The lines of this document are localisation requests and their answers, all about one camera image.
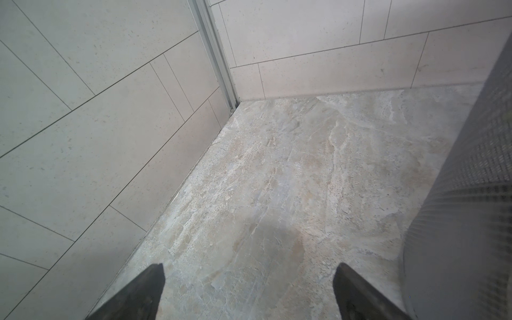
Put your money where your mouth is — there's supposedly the grey mesh waste bin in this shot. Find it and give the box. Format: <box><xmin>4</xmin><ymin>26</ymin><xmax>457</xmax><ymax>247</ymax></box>
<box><xmin>400</xmin><ymin>42</ymin><xmax>511</xmax><ymax>319</ymax></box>

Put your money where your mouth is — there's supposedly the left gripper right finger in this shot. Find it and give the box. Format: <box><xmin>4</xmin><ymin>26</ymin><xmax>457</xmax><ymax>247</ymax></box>
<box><xmin>333</xmin><ymin>263</ymin><xmax>411</xmax><ymax>320</ymax></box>

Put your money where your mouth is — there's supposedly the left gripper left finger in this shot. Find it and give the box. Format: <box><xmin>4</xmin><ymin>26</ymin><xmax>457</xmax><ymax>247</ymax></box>
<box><xmin>87</xmin><ymin>263</ymin><xmax>165</xmax><ymax>320</ymax></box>

